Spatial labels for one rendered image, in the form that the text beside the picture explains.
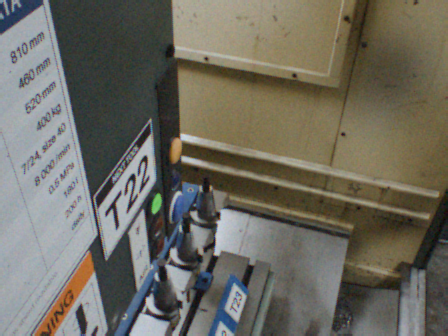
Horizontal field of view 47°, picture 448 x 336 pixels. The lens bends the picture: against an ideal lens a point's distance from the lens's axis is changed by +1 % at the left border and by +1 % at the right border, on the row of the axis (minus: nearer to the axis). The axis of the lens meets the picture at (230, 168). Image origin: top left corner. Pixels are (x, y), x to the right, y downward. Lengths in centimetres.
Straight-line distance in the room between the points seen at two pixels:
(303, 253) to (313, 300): 14
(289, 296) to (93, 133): 121
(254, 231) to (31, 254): 127
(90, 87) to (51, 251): 10
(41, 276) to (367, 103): 102
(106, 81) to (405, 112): 99
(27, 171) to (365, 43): 97
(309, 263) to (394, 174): 37
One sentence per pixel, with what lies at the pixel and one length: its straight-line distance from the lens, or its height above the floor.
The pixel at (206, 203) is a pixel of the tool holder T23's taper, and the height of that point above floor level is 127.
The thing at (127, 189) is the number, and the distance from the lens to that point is 42.
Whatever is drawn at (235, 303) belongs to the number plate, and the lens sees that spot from 127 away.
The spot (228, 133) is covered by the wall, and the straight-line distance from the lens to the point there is 140.
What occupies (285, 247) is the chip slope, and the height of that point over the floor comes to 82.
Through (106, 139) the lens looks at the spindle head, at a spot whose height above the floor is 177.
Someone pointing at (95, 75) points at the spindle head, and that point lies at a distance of 34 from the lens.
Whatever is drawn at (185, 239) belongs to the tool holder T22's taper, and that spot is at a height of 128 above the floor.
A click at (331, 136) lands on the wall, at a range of 133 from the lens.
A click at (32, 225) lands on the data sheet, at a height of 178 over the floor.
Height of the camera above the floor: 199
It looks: 42 degrees down
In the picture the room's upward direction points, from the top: 3 degrees clockwise
